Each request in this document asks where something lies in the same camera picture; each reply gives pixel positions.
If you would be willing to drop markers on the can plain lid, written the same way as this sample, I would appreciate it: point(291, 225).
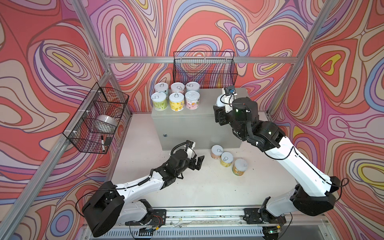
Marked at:
point(192, 100)

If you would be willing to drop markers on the can pink label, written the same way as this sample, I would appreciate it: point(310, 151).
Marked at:
point(216, 152)
point(178, 88)

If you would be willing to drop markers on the can orange label plastic lid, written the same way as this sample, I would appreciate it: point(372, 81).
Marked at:
point(239, 167)

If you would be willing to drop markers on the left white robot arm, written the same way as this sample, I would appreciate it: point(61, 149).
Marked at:
point(112, 204)

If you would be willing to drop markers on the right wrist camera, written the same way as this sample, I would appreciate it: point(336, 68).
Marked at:
point(229, 91)

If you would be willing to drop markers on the black marker pen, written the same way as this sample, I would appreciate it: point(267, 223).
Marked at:
point(103, 144)

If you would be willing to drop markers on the black wire basket back wall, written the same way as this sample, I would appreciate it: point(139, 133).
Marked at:
point(210, 69)

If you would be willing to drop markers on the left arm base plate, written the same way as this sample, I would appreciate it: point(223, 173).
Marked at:
point(155, 218)

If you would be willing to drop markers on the can green yellow label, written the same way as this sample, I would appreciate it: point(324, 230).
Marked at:
point(159, 100)

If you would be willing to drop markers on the black wire basket wall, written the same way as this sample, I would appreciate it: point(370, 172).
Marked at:
point(94, 131)
point(210, 69)

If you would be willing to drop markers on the can blue green label front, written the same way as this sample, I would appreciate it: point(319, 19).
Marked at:
point(219, 102)

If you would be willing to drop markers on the aluminium rail front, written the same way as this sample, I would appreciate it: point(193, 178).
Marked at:
point(214, 216)

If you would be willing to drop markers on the can yellow label right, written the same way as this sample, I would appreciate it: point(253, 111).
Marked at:
point(226, 159)

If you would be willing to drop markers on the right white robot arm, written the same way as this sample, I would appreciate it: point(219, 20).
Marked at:
point(314, 192)

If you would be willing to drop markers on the can yellow label front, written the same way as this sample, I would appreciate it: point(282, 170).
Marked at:
point(177, 102)

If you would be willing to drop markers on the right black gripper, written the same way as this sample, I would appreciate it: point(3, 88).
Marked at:
point(220, 115)

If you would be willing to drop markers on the can pink label back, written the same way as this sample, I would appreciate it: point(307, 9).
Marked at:
point(216, 152)

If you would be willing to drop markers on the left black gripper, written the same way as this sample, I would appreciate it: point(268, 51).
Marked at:
point(192, 162)

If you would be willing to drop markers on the can red label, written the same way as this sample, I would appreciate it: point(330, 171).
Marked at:
point(162, 88)

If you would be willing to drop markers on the can blue label back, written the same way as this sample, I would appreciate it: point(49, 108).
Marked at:
point(193, 86)

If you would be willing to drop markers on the black wire basket left wall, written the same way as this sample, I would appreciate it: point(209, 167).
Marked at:
point(94, 131)

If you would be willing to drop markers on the grey metal cabinet box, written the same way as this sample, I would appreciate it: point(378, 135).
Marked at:
point(197, 125)

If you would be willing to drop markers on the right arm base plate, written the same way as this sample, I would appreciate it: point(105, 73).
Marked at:
point(257, 216)

